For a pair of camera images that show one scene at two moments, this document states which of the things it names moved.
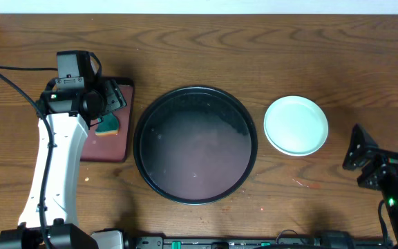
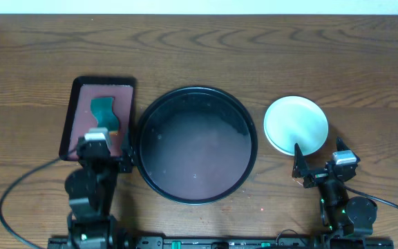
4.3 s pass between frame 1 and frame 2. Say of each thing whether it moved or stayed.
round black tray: stayed
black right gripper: moved
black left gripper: moved
